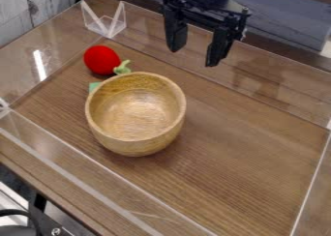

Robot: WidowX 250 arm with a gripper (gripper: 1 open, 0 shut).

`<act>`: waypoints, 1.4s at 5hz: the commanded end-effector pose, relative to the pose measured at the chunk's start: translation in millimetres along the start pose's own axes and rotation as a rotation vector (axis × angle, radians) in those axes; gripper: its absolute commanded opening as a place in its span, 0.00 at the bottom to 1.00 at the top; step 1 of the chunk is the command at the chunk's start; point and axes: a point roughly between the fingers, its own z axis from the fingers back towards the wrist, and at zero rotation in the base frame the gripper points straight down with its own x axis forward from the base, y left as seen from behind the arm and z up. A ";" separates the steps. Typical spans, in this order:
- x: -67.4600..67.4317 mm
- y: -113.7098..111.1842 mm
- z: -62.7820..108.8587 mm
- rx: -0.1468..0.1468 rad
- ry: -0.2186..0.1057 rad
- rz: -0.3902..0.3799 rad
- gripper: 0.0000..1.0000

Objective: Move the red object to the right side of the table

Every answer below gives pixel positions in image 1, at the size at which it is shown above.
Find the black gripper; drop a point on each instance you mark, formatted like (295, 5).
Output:
(210, 13)

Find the red plush tomato toy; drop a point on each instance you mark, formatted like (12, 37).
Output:
(103, 61)

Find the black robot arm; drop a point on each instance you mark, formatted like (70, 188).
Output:
(222, 16)

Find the blue grey sofa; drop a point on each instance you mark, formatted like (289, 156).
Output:
(301, 21)

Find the wooden bowl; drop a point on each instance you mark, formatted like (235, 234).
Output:
(135, 112)

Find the green rectangular block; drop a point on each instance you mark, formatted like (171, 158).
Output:
(94, 85)

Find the clear acrylic corner bracket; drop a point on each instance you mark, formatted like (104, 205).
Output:
(108, 26)

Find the clear acrylic tray wall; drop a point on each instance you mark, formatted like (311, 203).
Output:
(111, 206)

